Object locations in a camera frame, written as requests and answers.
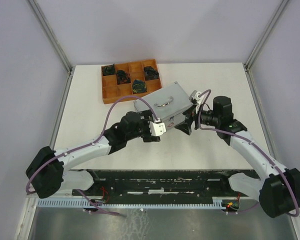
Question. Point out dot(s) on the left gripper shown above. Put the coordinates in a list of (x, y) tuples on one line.
[(148, 137)]

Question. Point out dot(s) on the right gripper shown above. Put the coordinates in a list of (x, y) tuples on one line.
[(191, 115)]

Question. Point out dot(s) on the grey metal first aid box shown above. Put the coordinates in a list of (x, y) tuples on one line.
[(168, 103)]

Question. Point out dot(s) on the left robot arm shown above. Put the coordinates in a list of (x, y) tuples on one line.
[(52, 170)]

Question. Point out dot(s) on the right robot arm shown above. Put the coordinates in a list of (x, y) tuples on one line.
[(277, 188)]

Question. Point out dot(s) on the wooden compartment tray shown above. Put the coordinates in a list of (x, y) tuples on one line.
[(136, 78)]

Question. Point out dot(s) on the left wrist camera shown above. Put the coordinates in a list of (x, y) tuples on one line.
[(157, 127)]

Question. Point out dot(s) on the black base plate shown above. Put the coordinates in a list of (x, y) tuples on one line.
[(161, 186)]

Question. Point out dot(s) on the white slotted cable duct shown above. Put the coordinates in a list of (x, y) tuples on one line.
[(83, 203)]

